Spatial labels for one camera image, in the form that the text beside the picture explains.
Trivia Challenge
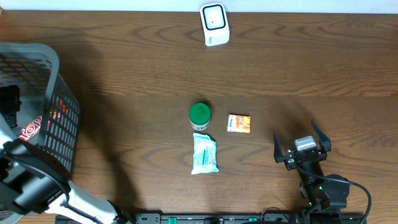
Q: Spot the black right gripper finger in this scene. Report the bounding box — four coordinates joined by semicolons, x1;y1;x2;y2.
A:
312;121;331;152
273;133;284;163

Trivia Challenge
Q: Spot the red Top chocolate bar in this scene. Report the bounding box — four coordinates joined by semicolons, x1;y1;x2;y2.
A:
19;116;42;141

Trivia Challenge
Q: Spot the orange Kleenex tissue pack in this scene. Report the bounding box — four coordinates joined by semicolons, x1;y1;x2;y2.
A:
227;114;251;133

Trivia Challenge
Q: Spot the teal wet wipes pack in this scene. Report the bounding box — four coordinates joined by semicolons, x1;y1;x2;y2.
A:
191;133;219;175

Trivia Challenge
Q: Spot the green lid jar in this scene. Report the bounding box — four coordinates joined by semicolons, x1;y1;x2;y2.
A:
189;103;211;131

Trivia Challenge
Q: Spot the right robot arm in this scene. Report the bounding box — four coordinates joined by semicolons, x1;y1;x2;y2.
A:
274;122;351;223

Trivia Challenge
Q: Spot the white barcode scanner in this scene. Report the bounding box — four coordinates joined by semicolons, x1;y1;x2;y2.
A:
200;2;230;47

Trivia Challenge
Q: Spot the grey plastic basket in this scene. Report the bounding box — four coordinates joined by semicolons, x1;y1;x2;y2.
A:
0;42;81;224

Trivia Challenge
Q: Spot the black mounting rail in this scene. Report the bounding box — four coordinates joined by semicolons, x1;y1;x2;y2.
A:
55;212;368;224

